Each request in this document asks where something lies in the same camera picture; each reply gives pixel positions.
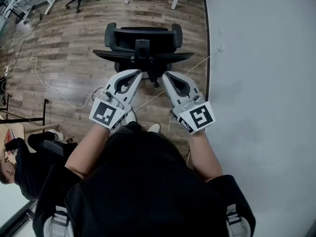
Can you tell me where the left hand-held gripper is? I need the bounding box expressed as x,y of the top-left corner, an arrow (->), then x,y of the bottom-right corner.
89,69 -> 144,131

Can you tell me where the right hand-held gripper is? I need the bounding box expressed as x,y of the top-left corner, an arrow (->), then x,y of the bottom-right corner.
162,71 -> 216,135

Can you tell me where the black office chair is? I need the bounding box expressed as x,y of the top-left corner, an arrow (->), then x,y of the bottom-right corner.
92,22 -> 195,88

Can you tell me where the person's left forearm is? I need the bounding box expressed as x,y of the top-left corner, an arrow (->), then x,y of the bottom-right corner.
64,124 -> 111,180

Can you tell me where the person's right forearm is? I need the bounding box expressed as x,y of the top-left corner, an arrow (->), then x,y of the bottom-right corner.
188,129 -> 224,183

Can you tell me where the person's left white shoe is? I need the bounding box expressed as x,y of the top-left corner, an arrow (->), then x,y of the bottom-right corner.
125,111 -> 137,126

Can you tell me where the person's white shoe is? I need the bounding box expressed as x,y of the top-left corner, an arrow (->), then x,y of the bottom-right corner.
147,122 -> 161,134
125,111 -> 137,126

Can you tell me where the person's right white shoe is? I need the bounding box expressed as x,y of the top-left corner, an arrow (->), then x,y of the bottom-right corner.
147,122 -> 161,134

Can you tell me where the person's black clothing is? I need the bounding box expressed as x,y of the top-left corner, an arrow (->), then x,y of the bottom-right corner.
32,121 -> 257,237

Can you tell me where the wooden table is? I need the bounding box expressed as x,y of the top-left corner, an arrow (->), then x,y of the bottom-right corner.
0,122 -> 60,162

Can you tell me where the black round object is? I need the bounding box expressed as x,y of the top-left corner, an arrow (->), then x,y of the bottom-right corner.
0,75 -> 8,104

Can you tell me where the red book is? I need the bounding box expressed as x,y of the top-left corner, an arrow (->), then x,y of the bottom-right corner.
4,127 -> 18,156

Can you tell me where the beige cable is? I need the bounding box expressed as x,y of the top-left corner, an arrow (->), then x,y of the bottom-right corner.
133,48 -> 223,113

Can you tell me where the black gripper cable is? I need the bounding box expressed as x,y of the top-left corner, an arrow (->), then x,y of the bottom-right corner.
91,87 -> 106,102
181,143 -> 192,167

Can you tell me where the white floor cable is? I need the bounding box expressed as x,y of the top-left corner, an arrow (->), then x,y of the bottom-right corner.
5,56 -> 106,110

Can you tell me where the black metal stand frame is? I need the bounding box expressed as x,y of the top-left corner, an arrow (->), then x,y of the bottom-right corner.
0,94 -> 49,126

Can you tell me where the thin black floor cable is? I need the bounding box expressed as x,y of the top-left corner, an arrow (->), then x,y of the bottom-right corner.
4,13 -> 43,70

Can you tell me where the grey shoulder strap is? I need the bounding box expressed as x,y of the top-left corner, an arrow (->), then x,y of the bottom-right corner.
225,203 -> 251,237
43,205 -> 75,237

